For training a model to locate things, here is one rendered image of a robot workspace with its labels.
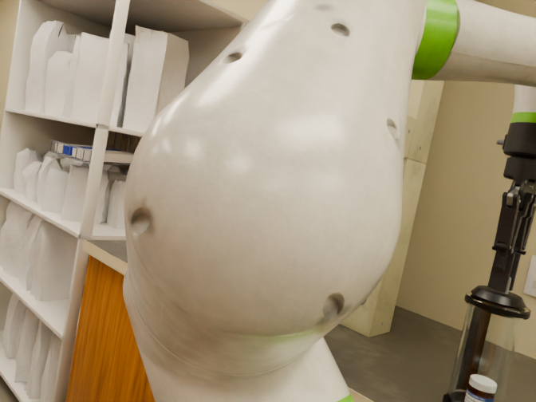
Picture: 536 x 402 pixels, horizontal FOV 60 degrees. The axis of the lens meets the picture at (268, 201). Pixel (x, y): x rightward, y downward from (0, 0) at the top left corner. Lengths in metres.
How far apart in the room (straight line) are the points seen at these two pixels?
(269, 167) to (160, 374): 0.20
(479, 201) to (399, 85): 1.36
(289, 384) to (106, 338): 1.44
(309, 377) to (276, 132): 0.19
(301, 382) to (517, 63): 0.53
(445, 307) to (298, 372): 1.35
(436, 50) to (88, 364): 1.55
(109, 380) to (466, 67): 1.44
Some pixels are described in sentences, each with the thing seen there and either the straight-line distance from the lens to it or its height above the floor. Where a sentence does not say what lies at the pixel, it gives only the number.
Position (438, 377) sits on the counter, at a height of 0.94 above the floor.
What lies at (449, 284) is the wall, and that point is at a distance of 1.63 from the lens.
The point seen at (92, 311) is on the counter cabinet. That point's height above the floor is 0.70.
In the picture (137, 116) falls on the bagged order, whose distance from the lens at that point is 2.15.
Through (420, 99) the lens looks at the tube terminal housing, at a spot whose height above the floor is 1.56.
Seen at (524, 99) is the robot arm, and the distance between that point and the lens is 0.93.
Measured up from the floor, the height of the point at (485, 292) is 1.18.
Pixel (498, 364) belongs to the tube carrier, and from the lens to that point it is 0.94.
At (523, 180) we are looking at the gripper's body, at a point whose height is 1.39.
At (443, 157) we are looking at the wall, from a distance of 1.65.
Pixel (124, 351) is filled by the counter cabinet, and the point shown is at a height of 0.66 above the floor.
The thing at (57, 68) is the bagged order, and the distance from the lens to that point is 2.51.
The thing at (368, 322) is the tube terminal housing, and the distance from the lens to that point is 1.27.
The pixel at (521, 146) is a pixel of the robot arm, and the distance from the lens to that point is 0.91.
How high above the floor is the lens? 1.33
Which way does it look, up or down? 5 degrees down
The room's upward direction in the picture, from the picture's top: 11 degrees clockwise
